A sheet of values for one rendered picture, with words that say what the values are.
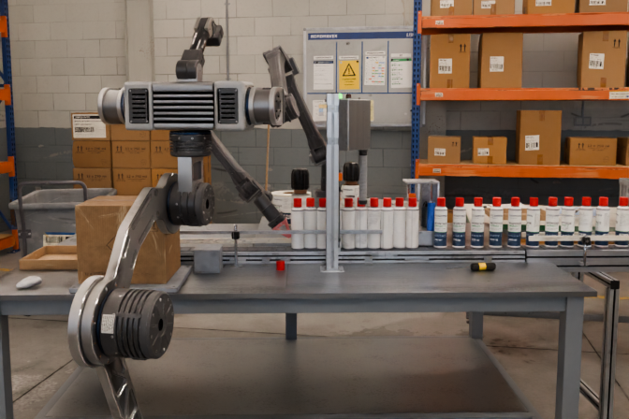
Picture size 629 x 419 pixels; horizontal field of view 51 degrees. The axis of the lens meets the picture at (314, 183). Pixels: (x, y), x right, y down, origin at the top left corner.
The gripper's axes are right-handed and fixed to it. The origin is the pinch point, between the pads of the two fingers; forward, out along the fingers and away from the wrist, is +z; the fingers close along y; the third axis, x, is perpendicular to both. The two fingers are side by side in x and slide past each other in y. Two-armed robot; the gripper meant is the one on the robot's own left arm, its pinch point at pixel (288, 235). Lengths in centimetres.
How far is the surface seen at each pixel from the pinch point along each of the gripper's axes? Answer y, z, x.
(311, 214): -1.7, -1.3, -12.4
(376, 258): -4.7, 28.3, -22.0
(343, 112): -17, -26, -47
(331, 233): -15.3, 7.5, -15.3
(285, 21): 458, -125, -78
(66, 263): -14, -46, 71
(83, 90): 501, -213, 148
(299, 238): -2.4, 3.5, -2.9
